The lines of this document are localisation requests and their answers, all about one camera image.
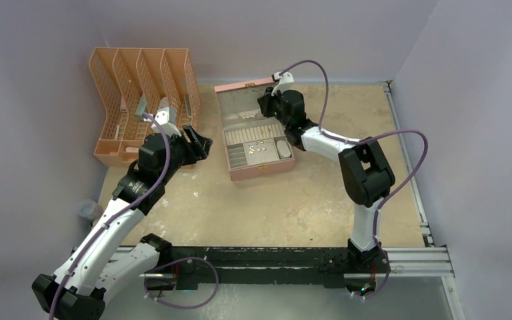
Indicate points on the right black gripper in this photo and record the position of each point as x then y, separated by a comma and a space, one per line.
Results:
266, 101

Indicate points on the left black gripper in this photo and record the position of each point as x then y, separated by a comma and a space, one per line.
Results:
196, 149

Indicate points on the pink jewelry box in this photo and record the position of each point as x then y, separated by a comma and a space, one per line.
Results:
243, 122

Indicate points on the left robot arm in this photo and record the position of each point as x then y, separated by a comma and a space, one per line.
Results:
85, 284

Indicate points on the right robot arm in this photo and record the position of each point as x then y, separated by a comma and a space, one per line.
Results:
365, 170

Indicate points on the earrings in box tray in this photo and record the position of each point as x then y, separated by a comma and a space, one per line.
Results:
259, 147

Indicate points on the white oval pad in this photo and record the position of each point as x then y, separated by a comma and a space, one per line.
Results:
283, 149

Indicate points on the grey metal block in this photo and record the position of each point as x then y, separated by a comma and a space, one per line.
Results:
141, 109

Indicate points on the orange plastic file organizer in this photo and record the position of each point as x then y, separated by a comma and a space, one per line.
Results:
122, 76

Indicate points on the clear plastic cup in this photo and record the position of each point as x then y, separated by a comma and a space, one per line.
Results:
89, 209

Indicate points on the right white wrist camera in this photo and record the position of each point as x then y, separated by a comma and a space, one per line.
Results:
283, 81

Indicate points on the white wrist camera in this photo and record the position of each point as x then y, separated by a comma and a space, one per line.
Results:
164, 121
283, 81

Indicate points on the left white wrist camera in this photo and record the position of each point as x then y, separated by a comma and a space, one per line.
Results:
164, 121

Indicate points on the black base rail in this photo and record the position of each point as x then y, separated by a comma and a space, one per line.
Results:
188, 266

